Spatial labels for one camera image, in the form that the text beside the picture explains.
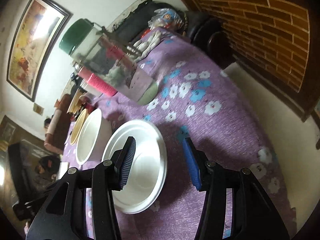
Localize beige plastic bowl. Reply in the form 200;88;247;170
70;109;89;145

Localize framed wall painting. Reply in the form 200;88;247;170
7;0;73;102

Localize brown armchair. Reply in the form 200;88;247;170
44;94;72;155

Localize brick pattern cabinet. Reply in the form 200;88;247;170
182;0;319;120

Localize large white foam bowl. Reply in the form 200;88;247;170
75;108;112;165

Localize small white foam bowl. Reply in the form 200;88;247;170
102;119;167;214

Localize pink knit sleeve bottle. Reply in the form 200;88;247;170
78;66;117;97

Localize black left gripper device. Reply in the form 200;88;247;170
8;140;61;221

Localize white work gloves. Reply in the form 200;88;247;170
133;30;162;63

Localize stack of beige bowls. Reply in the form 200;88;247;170
67;89;83;114

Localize clear jar green lid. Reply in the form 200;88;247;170
59;18;158;105

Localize seated person dark clothes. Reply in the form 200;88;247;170
34;155;61;189

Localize purple floral tablecloth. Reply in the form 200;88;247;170
93;29;297;239

